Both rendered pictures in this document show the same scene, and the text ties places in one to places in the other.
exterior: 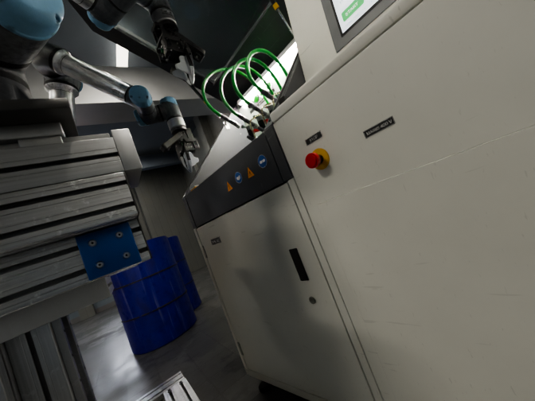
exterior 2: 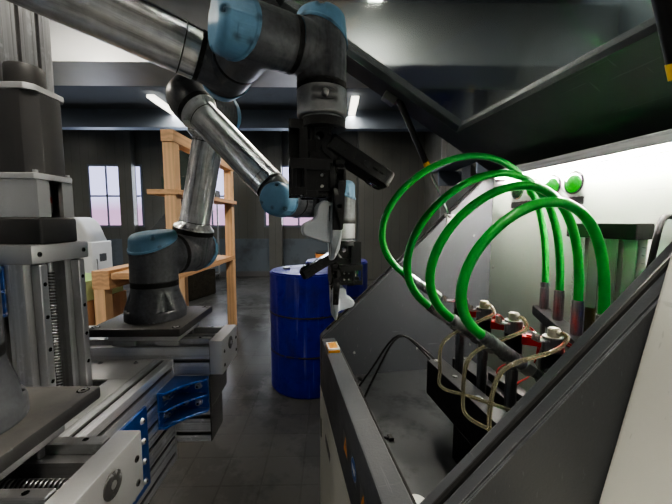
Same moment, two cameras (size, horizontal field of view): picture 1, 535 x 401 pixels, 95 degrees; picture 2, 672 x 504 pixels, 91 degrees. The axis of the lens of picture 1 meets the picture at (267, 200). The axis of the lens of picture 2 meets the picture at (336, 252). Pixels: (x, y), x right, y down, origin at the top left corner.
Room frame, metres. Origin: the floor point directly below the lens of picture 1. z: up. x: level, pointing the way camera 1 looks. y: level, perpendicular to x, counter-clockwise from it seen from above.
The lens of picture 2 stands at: (0.37, -0.19, 1.29)
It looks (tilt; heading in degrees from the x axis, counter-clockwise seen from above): 5 degrees down; 33
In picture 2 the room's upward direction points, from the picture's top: straight up
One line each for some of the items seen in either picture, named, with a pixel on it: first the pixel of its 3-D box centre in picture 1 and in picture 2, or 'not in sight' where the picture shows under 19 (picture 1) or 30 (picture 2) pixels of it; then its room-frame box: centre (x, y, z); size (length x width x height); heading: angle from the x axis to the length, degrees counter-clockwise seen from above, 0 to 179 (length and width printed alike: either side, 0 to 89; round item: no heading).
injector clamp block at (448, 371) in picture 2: not in sight; (492, 434); (1.01, -0.12, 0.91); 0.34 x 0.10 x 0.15; 42
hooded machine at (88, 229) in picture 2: not in sight; (84, 254); (2.99, 7.04, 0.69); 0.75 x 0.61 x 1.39; 121
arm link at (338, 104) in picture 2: (165, 22); (322, 107); (0.80, 0.10, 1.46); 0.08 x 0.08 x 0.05
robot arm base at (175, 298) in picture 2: not in sight; (155, 298); (0.85, 0.69, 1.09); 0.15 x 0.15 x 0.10
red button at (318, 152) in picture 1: (315, 160); not in sight; (0.58, -0.14, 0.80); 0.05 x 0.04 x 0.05; 42
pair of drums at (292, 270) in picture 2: (158, 282); (324, 314); (2.78, 1.48, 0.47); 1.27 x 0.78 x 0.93; 27
